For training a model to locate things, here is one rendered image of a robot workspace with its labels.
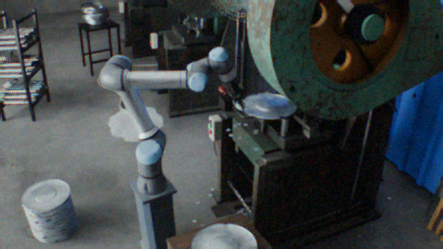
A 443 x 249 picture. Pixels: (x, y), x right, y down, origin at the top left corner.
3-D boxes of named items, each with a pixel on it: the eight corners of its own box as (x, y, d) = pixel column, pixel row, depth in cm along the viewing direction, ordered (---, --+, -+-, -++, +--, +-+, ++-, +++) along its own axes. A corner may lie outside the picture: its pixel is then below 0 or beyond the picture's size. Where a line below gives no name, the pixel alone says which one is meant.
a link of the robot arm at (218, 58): (207, 49, 173) (223, 43, 172) (216, 69, 180) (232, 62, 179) (207, 58, 167) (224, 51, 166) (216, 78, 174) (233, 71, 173)
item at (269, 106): (231, 98, 205) (231, 97, 204) (279, 91, 217) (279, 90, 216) (255, 123, 182) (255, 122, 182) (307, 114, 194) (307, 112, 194)
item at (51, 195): (21, 216, 184) (21, 214, 184) (22, 185, 207) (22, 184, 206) (71, 206, 197) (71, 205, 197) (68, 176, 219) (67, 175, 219)
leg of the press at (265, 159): (254, 265, 202) (265, 120, 160) (245, 250, 211) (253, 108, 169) (381, 217, 241) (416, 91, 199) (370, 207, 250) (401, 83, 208)
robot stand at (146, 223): (152, 264, 197) (141, 202, 176) (138, 242, 209) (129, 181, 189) (182, 252, 207) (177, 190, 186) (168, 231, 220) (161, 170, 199)
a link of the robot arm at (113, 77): (91, 73, 152) (207, 71, 156) (98, 63, 162) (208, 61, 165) (95, 98, 158) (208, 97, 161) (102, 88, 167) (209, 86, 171)
